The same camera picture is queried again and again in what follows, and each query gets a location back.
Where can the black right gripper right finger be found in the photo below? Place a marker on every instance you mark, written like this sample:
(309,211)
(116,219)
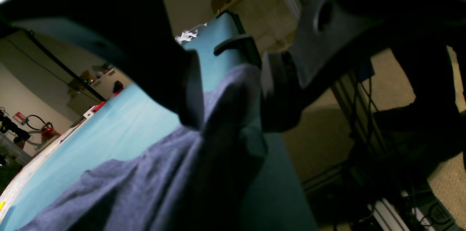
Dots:
(332,37)

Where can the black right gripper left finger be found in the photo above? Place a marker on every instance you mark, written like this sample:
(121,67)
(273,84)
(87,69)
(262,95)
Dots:
(133,35)

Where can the blue-grey heathered T-shirt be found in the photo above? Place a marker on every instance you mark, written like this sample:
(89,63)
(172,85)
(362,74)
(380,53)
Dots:
(189,180)

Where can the teal table cloth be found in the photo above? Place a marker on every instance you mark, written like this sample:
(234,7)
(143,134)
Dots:
(130,123)

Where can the black clamp left edge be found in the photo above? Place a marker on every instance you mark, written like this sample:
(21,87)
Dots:
(242,42)

